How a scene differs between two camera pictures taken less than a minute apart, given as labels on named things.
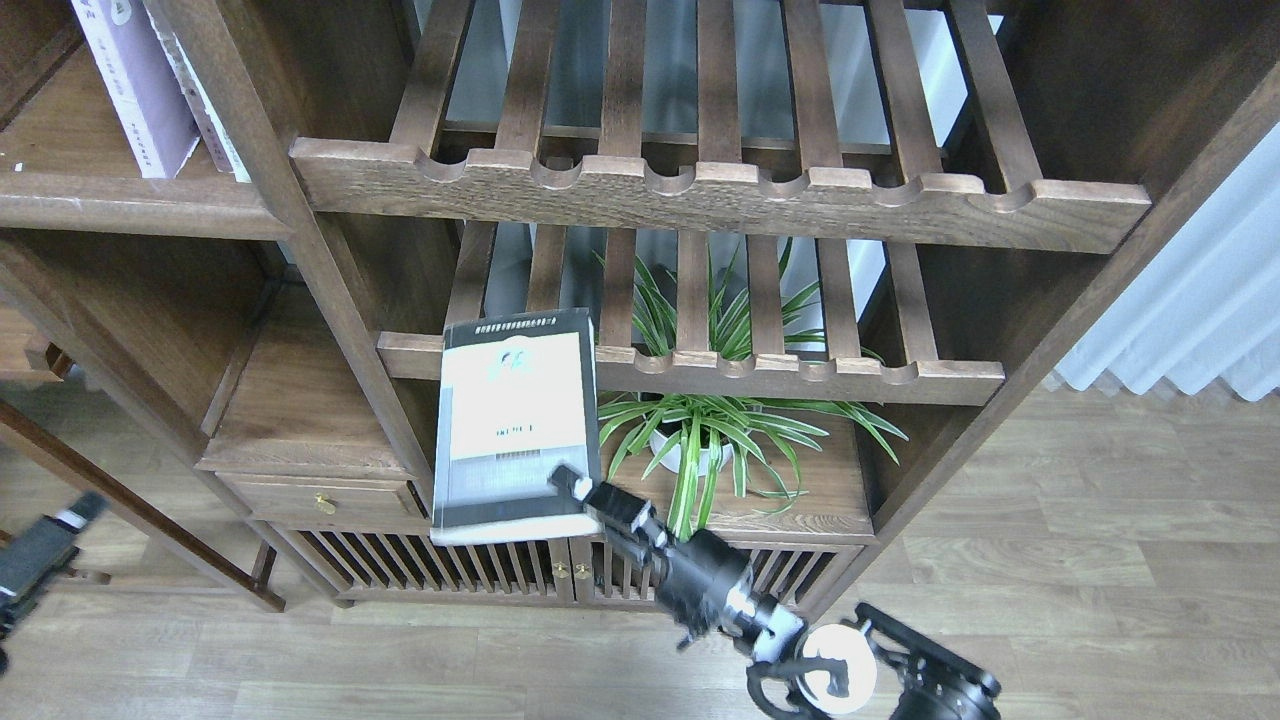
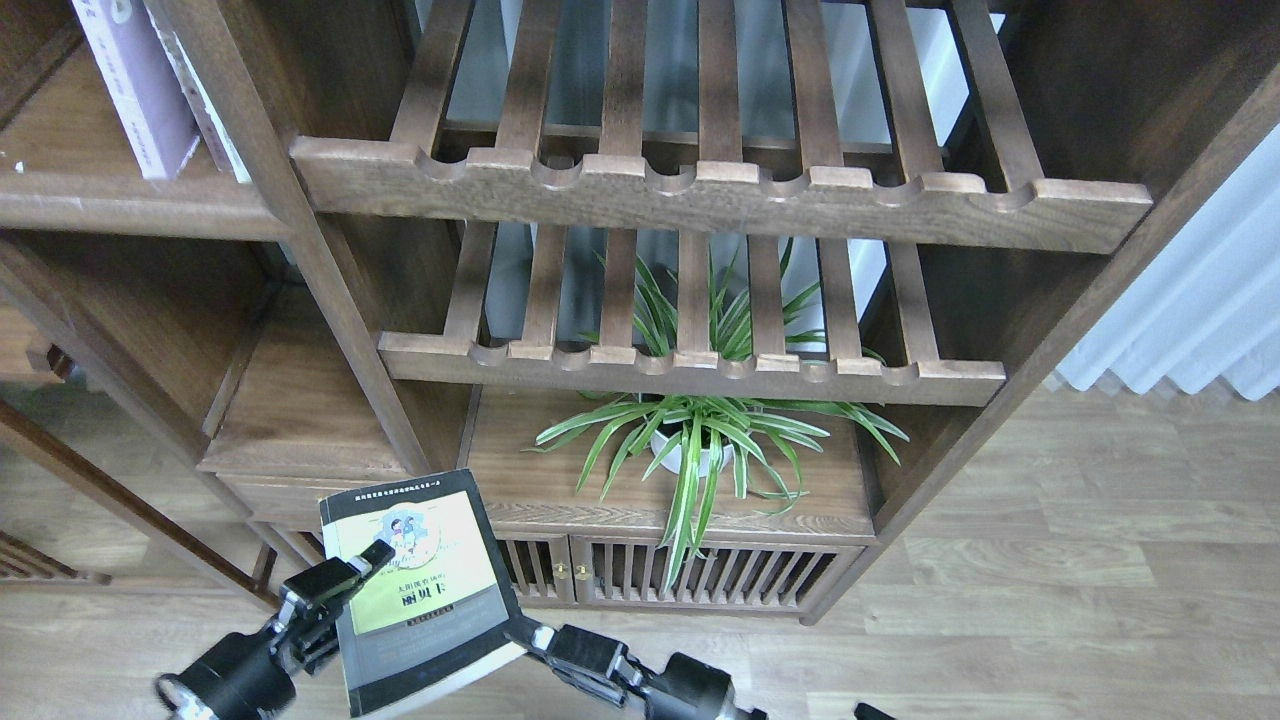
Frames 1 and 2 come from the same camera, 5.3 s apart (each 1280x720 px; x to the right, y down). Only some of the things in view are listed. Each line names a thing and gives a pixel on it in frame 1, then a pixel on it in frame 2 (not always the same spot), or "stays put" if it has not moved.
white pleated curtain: [1207, 310] stays put
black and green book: [517, 398] -> [436, 612]
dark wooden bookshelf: [837, 250] stays put
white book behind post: [222, 154] stays put
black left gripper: [34, 556] -> [251, 675]
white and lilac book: [134, 56] stays put
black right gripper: [697, 578] -> [678, 688]
